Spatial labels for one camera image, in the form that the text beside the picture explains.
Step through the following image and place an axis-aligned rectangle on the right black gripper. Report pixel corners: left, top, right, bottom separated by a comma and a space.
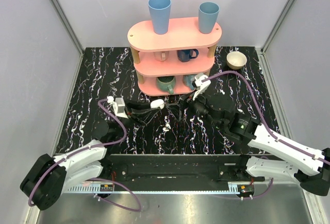
166, 87, 224, 130

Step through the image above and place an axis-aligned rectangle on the white earbud charging case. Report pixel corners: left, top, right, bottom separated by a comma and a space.
150, 99, 165, 109

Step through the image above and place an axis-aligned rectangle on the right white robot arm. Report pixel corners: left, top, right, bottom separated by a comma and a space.
166, 94, 329, 196

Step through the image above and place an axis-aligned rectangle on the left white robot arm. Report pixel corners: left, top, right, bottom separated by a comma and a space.
20, 96, 164, 210

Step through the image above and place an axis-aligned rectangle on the white earbud upper left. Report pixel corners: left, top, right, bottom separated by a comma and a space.
163, 124, 171, 132

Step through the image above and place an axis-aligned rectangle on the green ceramic mug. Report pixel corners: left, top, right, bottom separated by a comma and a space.
156, 76, 176, 94

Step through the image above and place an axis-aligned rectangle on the light blue butterfly mug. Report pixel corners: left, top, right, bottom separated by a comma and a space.
183, 74, 196, 91

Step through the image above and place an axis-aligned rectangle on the pink three-tier wooden shelf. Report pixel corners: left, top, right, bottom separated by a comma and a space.
127, 17, 222, 96

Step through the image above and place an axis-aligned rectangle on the dark blue faceted mug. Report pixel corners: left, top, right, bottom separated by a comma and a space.
177, 49, 199, 62

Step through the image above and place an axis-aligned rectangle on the beige mug on shelf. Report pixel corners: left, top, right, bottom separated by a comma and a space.
154, 51, 169, 62

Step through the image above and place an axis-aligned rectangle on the cream ceramic bowl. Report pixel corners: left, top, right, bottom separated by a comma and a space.
226, 51, 247, 70

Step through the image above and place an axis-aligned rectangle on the right blue plastic cup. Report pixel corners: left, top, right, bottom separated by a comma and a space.
198, 2, 220, 34

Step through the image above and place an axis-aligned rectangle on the blue plastic cup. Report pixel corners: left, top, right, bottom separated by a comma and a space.
198, 2, 220, 34
148, 0, 171, 35

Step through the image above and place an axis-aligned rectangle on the left blue plastic cup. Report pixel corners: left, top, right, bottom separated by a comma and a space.
148, 0, 171, 35

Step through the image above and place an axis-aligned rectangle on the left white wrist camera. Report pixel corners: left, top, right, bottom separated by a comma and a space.
107, 96, 128, 118

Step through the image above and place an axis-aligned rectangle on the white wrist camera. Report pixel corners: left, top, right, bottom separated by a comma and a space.
107, 96, 128, 118
192, 73, 211, 100

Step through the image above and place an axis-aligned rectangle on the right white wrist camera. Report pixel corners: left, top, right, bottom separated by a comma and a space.
192, 73, 211, 100

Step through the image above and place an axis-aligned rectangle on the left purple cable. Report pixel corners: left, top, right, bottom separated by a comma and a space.
27, 99, 142, 212

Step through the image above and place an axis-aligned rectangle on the purple cable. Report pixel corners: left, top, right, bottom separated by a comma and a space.
27, 99, 142, 212
202, 70, 330, 167

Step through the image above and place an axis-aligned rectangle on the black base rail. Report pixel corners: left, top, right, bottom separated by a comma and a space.
98, 154, 265, 182

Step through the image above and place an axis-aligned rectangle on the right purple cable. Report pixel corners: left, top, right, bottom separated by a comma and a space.
202, 70, 330, 167

